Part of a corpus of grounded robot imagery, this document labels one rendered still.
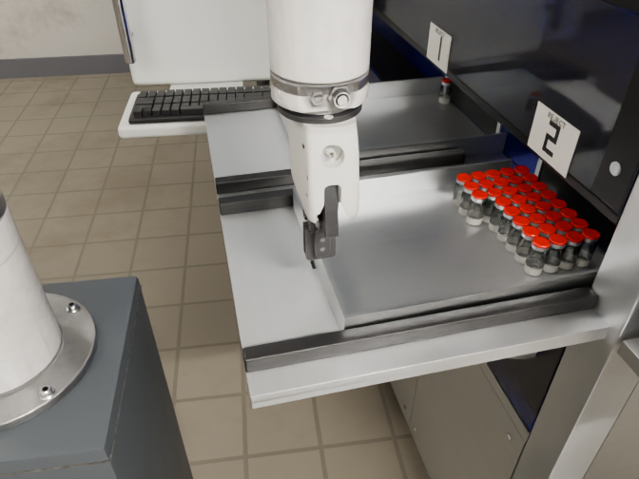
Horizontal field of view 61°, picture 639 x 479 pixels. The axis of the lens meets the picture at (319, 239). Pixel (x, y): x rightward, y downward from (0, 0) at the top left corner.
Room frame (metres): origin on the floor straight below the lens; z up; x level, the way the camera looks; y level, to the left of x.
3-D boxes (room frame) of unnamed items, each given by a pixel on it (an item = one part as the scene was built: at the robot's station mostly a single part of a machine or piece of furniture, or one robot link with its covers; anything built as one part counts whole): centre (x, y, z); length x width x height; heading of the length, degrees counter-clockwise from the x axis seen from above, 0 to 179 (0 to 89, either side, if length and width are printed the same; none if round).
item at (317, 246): (0.43, 0.00, 0.99); 0.03 x 0.03 x 0.07; 13
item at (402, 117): (0.90, -0.11, 0.90); 0.34 x 0.26 x 0.04; 103
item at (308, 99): (0.45, 0.00, 1.14); 0.09 x 0.08 x 0.03; 13
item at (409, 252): (0.56, -0.16, 0.90); 0.34 x 0.26 x 0.04; 104
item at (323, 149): (0.45, 0.00, 1.08); 0.10 x 0.07 x 0.11; 13
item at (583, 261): (0.60, -0.31, 0.90); 0.18 x 0.02 x 0.05; 14
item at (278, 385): (0.72, -0.08, 0.87); 0.70 x 0.48 x 0.02; 13
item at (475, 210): (0.61, -0.21, 0.90); 0.02 x 0.02 x 0.05
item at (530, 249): (0.58, -0.24, 0.90); 0.18 x 0.02 x 0.05; 14
